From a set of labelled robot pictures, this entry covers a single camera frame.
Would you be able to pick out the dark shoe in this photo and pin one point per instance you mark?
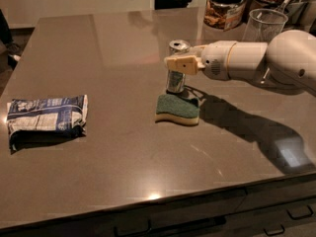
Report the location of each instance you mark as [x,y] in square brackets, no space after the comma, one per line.
[14,51]

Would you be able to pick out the black drawer handle right upper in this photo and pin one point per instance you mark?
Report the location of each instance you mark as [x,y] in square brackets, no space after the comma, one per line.
[299,213]

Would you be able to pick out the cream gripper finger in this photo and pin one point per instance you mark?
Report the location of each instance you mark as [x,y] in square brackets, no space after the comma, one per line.
[186,64]

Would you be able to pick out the glass jar black lid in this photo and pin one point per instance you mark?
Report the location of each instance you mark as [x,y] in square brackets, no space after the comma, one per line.
[223,14]

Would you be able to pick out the black drawer handle right lower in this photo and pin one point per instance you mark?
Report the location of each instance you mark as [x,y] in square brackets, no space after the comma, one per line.
[274,231]

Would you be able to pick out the black drawer handle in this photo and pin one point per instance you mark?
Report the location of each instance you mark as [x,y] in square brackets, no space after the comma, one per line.
[132,227]
[274,231]
[299,213]

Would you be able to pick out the green yellow sponge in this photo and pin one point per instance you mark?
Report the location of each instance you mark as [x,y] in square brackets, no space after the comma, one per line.
[177,109]

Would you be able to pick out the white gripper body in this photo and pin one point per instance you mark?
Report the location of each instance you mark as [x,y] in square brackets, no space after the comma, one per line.
[214,60]

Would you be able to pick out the black drawer handle left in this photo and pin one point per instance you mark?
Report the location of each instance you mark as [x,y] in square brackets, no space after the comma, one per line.
[132,227]

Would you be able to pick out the blue white chip bag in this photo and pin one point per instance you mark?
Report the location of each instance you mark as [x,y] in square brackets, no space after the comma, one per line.
[27,120]

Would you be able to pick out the silver redbull can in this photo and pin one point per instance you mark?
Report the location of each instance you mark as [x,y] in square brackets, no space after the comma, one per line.
[176,80]

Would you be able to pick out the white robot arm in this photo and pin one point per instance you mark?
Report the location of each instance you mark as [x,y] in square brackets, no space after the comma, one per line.
[286,64]

